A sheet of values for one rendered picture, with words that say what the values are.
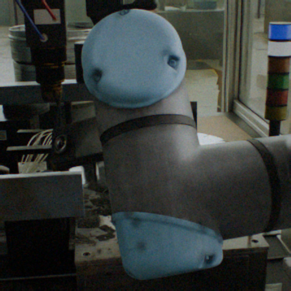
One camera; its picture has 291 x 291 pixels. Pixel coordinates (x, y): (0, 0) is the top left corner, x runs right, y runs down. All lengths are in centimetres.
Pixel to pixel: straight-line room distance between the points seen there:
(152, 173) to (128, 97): 6
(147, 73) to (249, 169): 10
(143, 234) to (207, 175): 6
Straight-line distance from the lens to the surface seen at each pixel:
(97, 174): 83
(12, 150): 88
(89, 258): 79
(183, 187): 36
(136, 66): 36
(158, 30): 37
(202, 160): 37
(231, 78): 198
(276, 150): 40
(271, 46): 104
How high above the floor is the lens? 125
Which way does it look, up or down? 19 degrees down
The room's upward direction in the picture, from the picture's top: 1 degrees counter-clockwise
